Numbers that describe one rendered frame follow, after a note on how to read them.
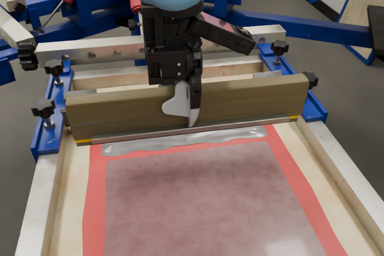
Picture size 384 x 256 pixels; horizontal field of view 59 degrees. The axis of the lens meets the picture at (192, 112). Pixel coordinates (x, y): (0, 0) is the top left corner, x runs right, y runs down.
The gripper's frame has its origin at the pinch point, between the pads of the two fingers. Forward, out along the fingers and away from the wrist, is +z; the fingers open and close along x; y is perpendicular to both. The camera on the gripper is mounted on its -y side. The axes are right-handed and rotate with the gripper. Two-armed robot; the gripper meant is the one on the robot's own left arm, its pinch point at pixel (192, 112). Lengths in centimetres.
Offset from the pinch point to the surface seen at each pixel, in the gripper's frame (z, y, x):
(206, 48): 7.9, -11.0, -38.2
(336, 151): 9.8, -27.6, 4.7
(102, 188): 13.6, 17.4, 2.7
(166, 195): 13.5, 5.8, 6.4
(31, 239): 10.1, 27.0, 13.7
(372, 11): 13, -84, -68
